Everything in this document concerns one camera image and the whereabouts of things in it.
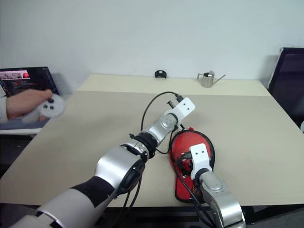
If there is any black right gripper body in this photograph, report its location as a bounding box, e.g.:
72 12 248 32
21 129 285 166
179 157 194 177

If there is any red and black paddle case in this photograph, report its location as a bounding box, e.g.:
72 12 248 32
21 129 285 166
169 126 218 205

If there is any white handheld controller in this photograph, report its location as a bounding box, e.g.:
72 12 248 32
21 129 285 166
22 93 66 123

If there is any person's bare hand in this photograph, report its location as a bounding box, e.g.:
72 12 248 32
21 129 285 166
6 88 54 119

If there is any small black clamp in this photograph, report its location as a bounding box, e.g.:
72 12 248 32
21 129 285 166
154 69 168 79

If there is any small metal watering can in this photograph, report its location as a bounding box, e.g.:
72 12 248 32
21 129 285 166
196 70 227 89

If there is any black chair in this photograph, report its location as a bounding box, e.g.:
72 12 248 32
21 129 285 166
267 47 304 124

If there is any open grey laptop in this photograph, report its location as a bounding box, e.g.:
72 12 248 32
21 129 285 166
0 66 63 130

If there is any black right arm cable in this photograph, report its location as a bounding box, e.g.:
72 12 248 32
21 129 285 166
173 152 216 228

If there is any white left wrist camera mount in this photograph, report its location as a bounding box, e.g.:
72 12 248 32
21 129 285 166
165 97 196 124

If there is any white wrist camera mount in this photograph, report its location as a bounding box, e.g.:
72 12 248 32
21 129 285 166
190 143 213 179
165 97 196 124

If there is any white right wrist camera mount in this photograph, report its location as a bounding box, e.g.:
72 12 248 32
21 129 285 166
190 143 213 179

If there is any black table frame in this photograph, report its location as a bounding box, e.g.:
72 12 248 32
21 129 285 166
102 205 304 228

